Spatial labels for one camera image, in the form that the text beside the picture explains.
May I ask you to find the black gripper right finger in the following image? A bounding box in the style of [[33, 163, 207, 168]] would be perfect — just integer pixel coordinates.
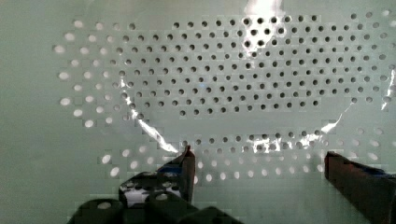
[[324, 151, 396, 224]]

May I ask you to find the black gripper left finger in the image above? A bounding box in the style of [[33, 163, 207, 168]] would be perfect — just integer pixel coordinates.
[[119, 146, 195, 207]]

